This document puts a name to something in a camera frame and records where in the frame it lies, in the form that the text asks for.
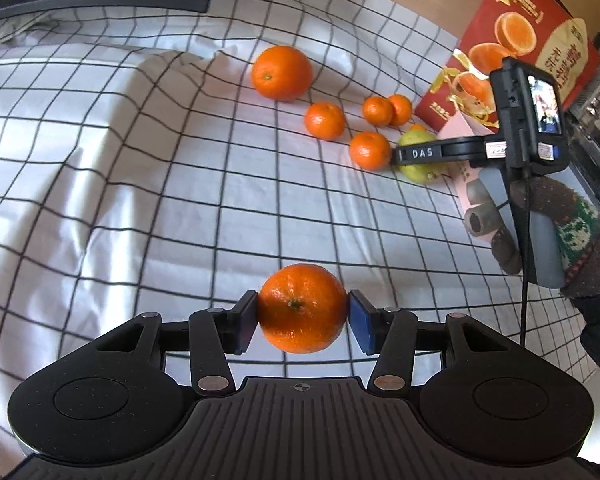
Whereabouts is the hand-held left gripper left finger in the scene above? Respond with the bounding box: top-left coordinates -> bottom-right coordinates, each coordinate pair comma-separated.
96,289 -> 259,396

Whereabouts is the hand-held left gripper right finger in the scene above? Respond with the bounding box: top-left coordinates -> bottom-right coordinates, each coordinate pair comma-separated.
348,289 -> 509,394

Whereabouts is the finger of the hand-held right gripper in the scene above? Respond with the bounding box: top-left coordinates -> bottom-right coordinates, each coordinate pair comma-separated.
391,132 -> 504,167

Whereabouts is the green pear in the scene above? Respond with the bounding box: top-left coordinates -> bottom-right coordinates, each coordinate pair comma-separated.
397,129 -> 450,185

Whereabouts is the red orange-print gift box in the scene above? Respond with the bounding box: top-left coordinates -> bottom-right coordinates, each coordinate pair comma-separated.
413,0 -> 600,211

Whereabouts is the person's right hand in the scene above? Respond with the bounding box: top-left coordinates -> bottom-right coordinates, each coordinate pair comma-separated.
490,175 -> 600,298

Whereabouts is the white checkered bed sheet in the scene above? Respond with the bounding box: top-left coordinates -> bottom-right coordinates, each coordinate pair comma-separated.
0,0 -> 600,466

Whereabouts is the large orange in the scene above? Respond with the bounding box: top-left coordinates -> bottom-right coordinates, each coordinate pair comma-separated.
251,45 -> 314,103

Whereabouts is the black cable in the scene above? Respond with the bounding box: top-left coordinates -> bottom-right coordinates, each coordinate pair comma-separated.
519,167 -> 534,347

